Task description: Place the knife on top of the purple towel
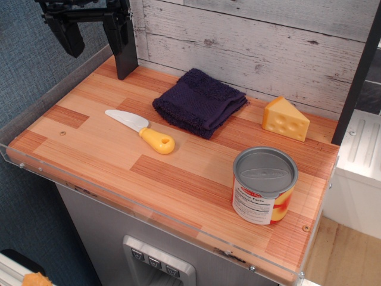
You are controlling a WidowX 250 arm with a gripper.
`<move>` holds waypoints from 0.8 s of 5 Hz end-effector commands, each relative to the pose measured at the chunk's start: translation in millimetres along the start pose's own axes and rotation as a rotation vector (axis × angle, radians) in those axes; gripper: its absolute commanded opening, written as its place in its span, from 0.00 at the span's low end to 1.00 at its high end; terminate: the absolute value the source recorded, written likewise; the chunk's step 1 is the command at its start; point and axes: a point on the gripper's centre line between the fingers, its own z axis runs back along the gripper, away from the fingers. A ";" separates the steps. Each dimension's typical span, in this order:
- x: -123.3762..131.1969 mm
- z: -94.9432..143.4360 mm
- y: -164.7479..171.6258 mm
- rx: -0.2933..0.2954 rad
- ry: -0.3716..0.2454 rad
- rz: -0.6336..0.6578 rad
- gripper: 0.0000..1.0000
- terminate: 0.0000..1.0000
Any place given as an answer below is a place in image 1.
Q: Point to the clear acrylic edge guard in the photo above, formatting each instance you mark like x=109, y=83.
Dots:
x=68, y=138

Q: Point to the black right post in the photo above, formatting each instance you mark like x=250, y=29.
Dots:
x=364, y=64

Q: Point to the folded purple towel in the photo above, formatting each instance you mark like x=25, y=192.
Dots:
x=199, y=103

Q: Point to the white knife yellow handle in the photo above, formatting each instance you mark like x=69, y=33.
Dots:
x=160, y=142

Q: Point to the black left post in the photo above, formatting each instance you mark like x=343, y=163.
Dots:
x=127, y=61

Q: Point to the black post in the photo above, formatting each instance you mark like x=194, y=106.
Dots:
x=127, y=61
x=364, y=64

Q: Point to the grey toy fridge cabinet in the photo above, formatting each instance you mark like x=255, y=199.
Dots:
x=126, y=250

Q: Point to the white toy sink unit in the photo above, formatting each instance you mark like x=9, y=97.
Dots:
x=353, y=198

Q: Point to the orange object bottom left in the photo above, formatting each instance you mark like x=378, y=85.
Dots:
x=36, y=279

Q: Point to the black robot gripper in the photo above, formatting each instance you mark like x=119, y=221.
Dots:
x=62, y=18

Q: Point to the white rail bottom left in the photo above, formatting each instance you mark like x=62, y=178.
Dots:
x=12, y=273

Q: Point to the toy tin can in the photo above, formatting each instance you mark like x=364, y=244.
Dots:
x=263, y=182

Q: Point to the yellow cheese wedge toy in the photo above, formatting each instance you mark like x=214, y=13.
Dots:
x=281, y=117

